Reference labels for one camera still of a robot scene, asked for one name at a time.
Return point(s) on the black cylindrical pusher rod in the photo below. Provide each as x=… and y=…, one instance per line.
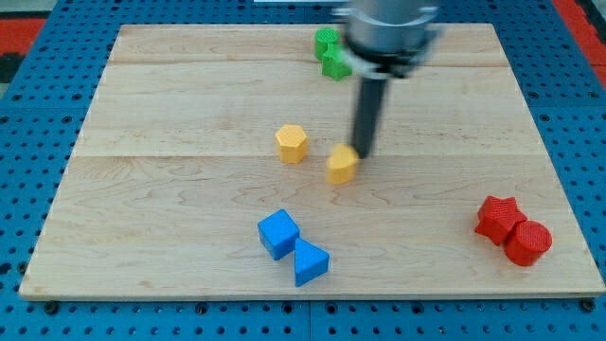
x=366, y=115

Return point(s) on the yellow heart block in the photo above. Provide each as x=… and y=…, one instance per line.
x=342, y=164

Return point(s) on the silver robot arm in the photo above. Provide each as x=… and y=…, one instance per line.
x=382, y=40

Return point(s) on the yellow hexagon block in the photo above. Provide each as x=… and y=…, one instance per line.
x=291, y=144

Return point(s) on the green star block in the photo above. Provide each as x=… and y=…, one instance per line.
x=333, y=65

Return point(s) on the green cylinder block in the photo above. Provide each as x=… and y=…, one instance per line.
x=326, y=44

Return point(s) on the blue cube block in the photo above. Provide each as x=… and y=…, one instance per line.
x=278, y=233

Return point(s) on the light wooden board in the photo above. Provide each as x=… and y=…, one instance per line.
x=176, y=164

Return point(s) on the red star block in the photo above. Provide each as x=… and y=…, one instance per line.
x=497, y=217

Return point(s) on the blue triangle block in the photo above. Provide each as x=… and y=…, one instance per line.
x=310, y=262

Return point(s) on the red cylinder block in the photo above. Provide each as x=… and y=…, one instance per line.
x=527, y=243

